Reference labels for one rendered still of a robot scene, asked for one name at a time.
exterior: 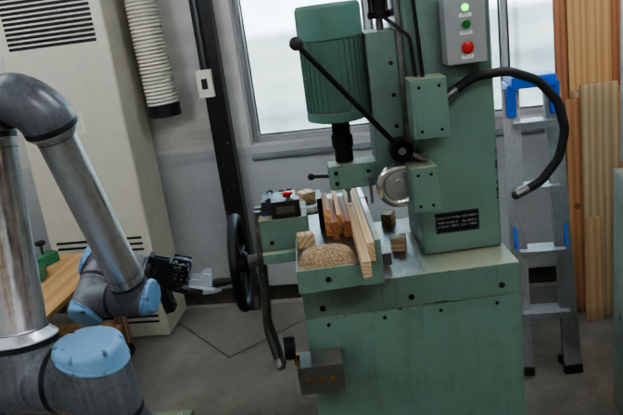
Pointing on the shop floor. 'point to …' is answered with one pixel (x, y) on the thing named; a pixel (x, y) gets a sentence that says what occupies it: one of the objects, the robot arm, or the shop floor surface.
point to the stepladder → (559, 194)
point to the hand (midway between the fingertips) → (216, 291)
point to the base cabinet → (427, 358)
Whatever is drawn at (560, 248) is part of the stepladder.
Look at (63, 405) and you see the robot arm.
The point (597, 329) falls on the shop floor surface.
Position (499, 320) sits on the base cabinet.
